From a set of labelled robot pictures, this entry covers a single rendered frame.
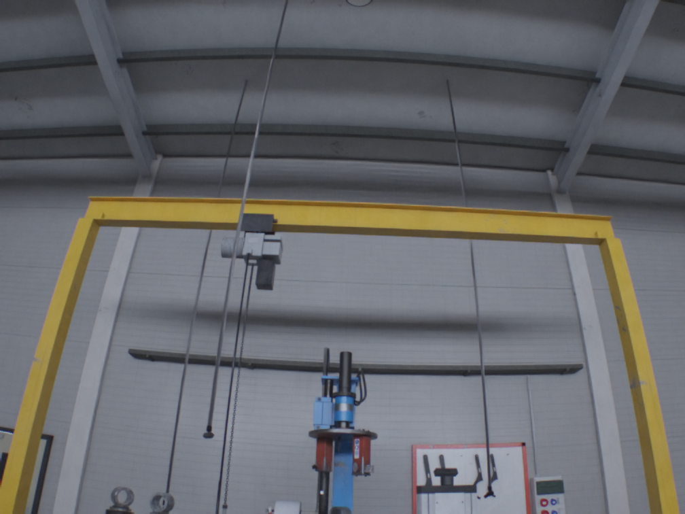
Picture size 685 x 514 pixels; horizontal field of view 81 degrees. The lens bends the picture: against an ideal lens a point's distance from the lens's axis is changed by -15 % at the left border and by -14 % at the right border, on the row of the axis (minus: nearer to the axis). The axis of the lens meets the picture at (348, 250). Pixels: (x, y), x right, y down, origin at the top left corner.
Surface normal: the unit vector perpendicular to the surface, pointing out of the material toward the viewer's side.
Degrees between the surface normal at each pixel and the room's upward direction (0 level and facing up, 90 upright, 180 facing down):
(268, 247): 90
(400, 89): 173
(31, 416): 90
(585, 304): 90
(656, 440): 90
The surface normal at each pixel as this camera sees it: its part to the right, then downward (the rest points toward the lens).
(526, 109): -0.03, 0.80
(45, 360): 0.02, -0.50
